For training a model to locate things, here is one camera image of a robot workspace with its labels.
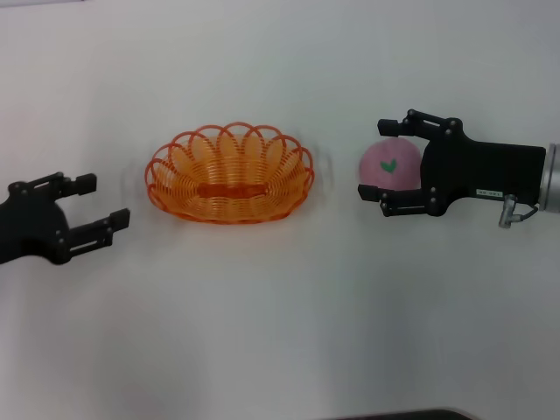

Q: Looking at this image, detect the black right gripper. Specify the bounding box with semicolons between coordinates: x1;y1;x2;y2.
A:
357;108;548;219

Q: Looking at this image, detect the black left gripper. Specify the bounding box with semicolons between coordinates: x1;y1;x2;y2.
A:
0;171;132;268

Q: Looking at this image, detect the pink plush peach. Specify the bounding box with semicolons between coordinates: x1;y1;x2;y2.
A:
358;136;424;194

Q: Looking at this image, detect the orange plastic woven basket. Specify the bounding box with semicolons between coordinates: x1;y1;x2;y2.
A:
143;121;317;226

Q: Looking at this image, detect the dark robot torso edge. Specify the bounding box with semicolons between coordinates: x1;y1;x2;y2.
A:
334;408;476;420

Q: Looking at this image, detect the metal connector with black cable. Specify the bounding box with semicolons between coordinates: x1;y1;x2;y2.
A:
497;195;540;229

